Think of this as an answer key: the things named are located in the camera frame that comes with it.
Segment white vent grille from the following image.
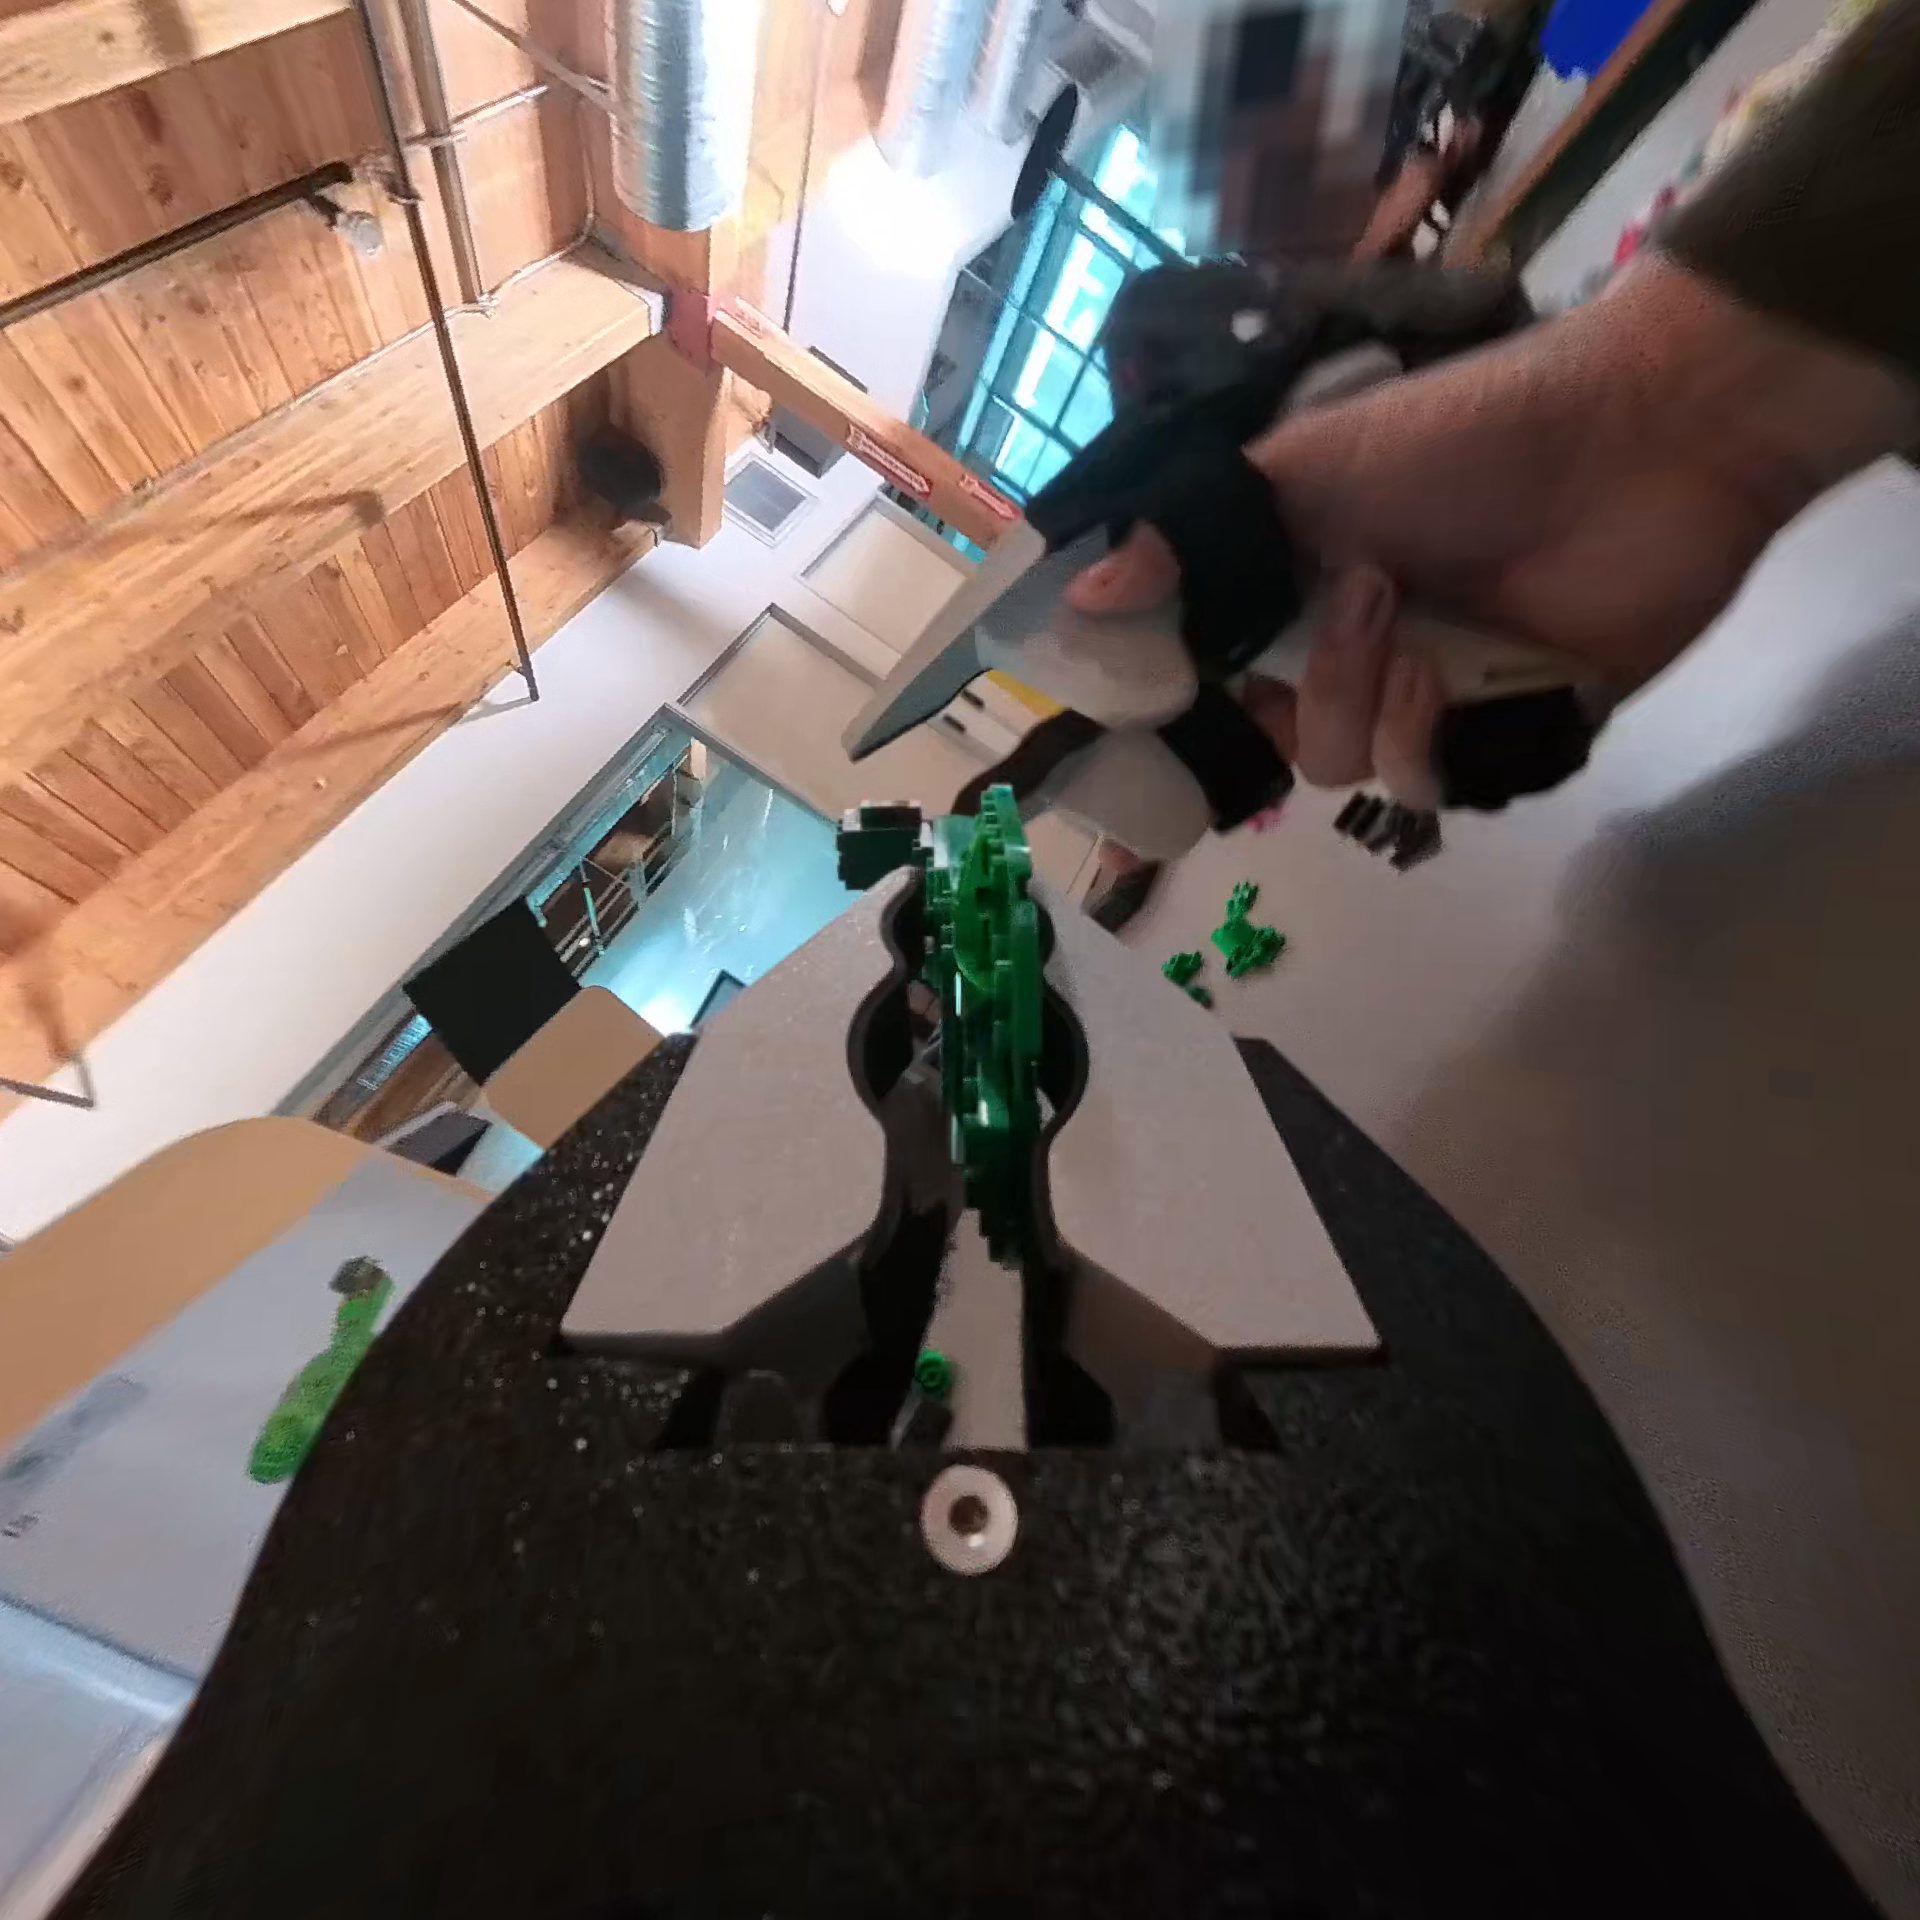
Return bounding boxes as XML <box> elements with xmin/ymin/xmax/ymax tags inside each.
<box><xmin>721</xmin><ymin>451</ymin><xmax>824</xmax><ymax>544</ymax></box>

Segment grey desk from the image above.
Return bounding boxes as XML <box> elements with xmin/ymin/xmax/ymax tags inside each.
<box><xmin>1050</xmin><ymin>90</ymin><xmax>1920</xmax><ymax>1920</ymax></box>

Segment person's right hand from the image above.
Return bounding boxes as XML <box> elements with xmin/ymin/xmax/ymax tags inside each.
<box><xmin>1067</xmin><ymin>256</ymin><xmax>1801</xmax><ymax>798</ymax></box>

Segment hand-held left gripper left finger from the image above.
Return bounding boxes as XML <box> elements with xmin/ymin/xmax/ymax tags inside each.
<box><xmin>563</xmin><ymin>862</ymin><xmax>954</xmax><ymax>1444</ymax></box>

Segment instruction booklet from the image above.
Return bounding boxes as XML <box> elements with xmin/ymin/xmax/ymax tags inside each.
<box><xmin>0</xmin><ymin>1155</ymin><xmax>505</xmax><ymax>1696</ymax></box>

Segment hanging metal rod frame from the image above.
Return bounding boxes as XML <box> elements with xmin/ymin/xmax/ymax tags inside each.
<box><xmin>353</xmin><ymin>0</ymin><xmax>544</xmax><ymax>706</ymax></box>

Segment black panel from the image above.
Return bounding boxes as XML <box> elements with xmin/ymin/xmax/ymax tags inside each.
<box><xmin>403</xmin><ymin>900</ymin><xmax>584</xmax><ymax>1085</ymax></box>

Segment black ceiling fixture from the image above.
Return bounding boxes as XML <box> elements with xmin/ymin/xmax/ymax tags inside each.
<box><xmin>574</xmin><ymin>423</ymin><xmax>672</xmax><ymax>530</ymax></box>

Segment pile of green bricks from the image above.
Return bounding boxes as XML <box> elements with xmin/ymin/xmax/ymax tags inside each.
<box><xmin>1161</xmin><ymin>882</ymin><xmax>1290</xmax><ymax>1010</ymax></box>

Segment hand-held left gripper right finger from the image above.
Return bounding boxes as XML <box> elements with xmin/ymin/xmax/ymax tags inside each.
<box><xmin>1025</xmin><ymin>891</ymin><xmax>1386</xmax><ymax>1444</ymax></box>

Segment small wooden board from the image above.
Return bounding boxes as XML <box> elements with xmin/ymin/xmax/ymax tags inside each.
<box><xmin>486</xmin><ymin>982</ymin><xmax>672</xmax><ymax>1155</ymax></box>

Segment silver ventilation duct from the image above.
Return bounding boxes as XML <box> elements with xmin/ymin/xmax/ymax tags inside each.
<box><xmin>877</xmin><ymin>0</ymin><xmax>1058</xmax><ymax>168</ymax></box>
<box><xmin>608</xmin><ymin>0</ymin><xmax>753</xmax><ymax>234</ymax></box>

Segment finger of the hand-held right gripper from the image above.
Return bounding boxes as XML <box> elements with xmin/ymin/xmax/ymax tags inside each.
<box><xmin>838</xmin><ymin>517</ymin><xmax>1114</xmax><ymax>762</ymax></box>
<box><xmin>976</xmin><ymin>599</ymin><xmax>1205</xmax><ymax>734</ymax></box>

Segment person's right forearm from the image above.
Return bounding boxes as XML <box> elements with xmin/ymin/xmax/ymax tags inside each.
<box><xmin>1651</xmin><ymin>0</ymin><xmax>1920</xmax><ymax>504</ymax></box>

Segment dark green brick piece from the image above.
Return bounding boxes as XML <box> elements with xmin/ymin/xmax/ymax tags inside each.
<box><xmin>834</xmin><ymin>803</ymin><xmax>934</xmax><ymax>890</ymax></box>

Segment green brick leaf assembly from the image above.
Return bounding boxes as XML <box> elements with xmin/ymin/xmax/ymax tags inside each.
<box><xmin>832</xmin><ymin>784</ymin><xmax>1051</xmax><ymax>1269</ymax></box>

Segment black brick pieces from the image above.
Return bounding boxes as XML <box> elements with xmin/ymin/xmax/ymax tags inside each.
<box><xmin>1332</xmin><ymin>791</ymin><xmax>1445</xmax><ymax>875</ymax></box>

